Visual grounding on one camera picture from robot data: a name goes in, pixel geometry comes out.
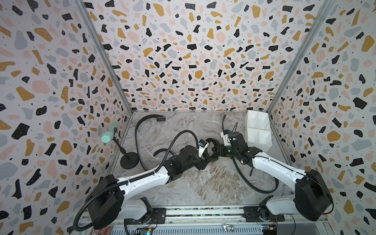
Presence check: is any black belt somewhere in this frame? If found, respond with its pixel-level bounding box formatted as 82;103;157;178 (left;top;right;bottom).
221;114;280;194
134;112;178;171
203;138;220;163

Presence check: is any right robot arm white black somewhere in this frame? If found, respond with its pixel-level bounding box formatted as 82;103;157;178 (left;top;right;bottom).
212;132;334;222

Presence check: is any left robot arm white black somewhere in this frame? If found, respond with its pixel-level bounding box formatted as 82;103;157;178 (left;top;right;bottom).
72;139;212;232

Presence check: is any white storage roll organizer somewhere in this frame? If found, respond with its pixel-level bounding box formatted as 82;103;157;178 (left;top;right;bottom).
245;110;272;152

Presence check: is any green microphone on black stand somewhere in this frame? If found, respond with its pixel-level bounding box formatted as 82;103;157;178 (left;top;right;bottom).
101;122;140;169

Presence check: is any pink printed card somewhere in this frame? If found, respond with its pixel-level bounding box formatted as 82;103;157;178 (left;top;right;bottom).
89;226;113;235

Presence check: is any aluminium mounting rail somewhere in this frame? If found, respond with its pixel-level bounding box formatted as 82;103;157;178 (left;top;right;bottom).
77;204;328;228

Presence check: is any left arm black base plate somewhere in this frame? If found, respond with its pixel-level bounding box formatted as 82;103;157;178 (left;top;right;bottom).
125;208;166;225

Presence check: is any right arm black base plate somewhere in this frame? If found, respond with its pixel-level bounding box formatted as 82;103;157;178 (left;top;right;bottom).
243;206;285;222

